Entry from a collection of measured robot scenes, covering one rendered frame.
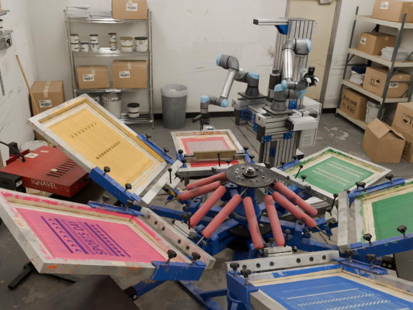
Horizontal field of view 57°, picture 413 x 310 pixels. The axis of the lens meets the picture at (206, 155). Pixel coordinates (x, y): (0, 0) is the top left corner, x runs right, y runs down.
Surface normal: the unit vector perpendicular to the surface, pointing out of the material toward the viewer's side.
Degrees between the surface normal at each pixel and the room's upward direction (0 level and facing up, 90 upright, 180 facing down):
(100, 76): 90
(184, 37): 90
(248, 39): 90
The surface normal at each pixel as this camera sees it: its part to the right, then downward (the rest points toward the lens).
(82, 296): 0.04, -0.90
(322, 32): 0.21, 0.43
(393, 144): -0.04, 0.43
